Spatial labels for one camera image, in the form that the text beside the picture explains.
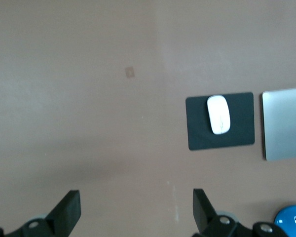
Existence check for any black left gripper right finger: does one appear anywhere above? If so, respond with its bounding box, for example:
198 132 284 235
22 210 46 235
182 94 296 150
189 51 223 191
192 188 240 237

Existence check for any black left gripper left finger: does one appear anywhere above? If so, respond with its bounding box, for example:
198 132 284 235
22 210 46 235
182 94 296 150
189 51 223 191
6 189 82 237

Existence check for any small brown tape patch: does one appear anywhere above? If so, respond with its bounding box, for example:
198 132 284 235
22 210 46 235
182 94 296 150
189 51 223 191
125 66 136 79

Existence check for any silver closed laptop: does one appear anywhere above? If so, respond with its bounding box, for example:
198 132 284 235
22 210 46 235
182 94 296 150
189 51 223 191
261 86 296 162

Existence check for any black mouse pad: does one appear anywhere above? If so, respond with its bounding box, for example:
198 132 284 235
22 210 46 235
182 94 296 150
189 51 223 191
185 91 256 152

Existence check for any blue desk lamp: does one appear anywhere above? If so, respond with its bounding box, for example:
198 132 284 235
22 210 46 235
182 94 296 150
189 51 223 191
274 205 296 237

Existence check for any white computer mouse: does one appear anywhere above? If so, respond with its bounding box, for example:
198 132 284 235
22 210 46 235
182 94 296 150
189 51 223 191
206 94 231 135

